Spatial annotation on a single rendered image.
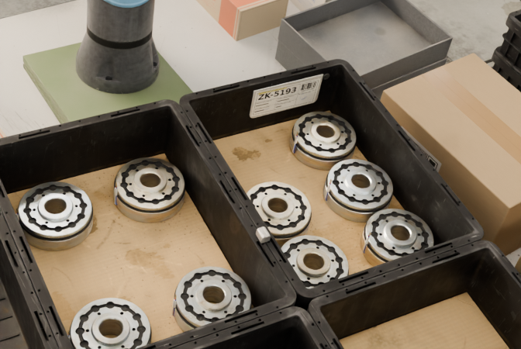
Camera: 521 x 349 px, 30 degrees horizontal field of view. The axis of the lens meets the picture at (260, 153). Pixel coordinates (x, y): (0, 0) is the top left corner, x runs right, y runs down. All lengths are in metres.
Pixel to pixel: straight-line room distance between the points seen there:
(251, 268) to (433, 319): 0.27
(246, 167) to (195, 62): 0.42
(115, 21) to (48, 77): 0.18
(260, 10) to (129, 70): 0.33
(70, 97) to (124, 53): 0.12
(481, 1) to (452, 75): 1.79
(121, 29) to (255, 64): 0.32
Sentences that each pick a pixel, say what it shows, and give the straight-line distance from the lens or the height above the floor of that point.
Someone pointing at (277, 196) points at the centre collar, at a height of 0.87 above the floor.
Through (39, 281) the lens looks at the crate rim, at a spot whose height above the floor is 0.93.
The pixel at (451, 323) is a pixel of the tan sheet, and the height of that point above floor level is 0.83.
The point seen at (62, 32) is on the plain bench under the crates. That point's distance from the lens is 1.93.
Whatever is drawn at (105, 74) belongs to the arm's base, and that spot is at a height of 0.76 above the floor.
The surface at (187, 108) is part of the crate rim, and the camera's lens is 1.44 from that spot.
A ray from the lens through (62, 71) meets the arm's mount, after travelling 1.79.
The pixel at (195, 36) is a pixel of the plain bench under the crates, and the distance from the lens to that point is 1.94.
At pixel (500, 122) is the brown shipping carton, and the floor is 0.86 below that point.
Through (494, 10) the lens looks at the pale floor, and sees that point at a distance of 3.48.
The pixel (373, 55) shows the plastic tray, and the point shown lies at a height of 0.75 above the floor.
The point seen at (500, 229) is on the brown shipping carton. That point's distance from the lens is 1.57.
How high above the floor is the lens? 1.91
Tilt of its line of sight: 45 degrees down
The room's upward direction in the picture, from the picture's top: 11 degrees clockwise
